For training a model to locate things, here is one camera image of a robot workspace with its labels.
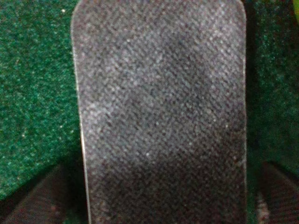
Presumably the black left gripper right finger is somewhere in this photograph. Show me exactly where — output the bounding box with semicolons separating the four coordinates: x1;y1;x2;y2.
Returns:
256;161;299;224

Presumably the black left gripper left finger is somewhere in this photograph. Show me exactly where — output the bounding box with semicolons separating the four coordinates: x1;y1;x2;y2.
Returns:
0;164;88;224

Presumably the black white board eraser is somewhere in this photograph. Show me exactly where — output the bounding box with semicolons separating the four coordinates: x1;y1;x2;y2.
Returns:
71;0;247;224

